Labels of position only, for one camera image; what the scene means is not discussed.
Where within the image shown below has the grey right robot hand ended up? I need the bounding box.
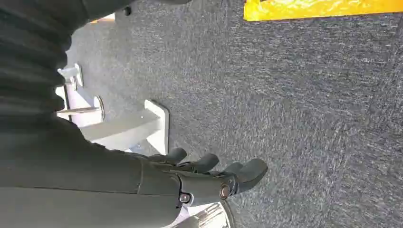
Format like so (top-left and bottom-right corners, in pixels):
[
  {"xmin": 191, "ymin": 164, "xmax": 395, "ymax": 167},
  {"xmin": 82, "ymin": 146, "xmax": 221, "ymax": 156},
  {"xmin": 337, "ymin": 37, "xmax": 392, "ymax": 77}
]
[{"xmin": 0, "ymin": 117, "xmax": 269, "ymax": 228}]

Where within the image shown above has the white table leg with foot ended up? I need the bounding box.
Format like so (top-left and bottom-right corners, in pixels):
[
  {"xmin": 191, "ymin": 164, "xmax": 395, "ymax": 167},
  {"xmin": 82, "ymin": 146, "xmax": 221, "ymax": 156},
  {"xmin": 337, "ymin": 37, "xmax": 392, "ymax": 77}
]
[{"xmin": 78, "ymin": 99, "xmax": 170, "ymax": 156}]

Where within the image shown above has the white round base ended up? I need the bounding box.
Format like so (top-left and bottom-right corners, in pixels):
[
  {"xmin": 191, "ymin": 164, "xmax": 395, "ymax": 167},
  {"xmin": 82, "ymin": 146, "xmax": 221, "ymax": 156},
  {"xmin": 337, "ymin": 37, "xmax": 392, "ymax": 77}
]
[{"xmin": 163, "ymin": 201, "xmax": 235, "ymax": 228}]

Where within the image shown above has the ribbed grey right arm sleeve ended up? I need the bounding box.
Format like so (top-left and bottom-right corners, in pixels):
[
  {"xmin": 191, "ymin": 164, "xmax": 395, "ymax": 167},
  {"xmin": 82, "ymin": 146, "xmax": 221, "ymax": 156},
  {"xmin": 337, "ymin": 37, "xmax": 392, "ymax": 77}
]
[{"xmin": 0, "ymin": 6, "xmax": 73, "ymax": 126}]

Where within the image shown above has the dark robot body shell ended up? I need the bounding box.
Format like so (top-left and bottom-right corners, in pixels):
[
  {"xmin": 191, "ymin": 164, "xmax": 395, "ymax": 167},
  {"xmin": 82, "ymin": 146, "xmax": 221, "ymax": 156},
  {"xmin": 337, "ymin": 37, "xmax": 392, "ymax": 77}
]
[{"xmin": 80, "ymin": 0, "xmax": 192, "ymax": 23}]

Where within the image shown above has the yellow sheet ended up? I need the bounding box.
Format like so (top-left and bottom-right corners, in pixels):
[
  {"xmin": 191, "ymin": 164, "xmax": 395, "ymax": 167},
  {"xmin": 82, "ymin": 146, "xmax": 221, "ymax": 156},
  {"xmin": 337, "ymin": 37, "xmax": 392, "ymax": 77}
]
[{"xmin": 243, "ymin": 0, "xmax": 403, "ymax": 22}]

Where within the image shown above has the white frame leg with disc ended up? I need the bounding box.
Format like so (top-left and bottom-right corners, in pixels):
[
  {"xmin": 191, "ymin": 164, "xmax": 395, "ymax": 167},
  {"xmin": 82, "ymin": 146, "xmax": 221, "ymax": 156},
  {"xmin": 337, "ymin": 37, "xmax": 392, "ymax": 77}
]
[{"xmin": 55, "ymin": 85, "xmax": 105, "ymax": 128}]

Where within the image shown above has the white bracket foot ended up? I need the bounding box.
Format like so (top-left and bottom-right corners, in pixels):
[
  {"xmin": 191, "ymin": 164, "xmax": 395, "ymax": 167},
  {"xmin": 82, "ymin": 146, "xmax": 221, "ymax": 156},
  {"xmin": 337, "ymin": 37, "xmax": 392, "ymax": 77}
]
[{"xmin": 57, "ymin": 63, "xmax": 85, "ymax": 91}]

